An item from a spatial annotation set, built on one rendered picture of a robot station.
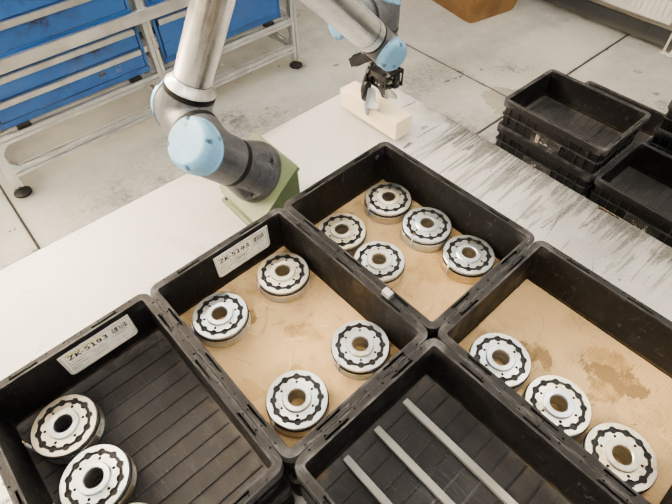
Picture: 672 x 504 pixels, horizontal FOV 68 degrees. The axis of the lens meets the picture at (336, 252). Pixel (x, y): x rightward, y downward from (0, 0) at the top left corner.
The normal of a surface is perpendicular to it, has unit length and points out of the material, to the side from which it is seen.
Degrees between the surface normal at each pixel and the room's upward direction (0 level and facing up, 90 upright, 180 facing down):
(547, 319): 0
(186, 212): 0
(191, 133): 42
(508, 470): 0
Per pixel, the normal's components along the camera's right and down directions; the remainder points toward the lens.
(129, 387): -0.02, -0.63
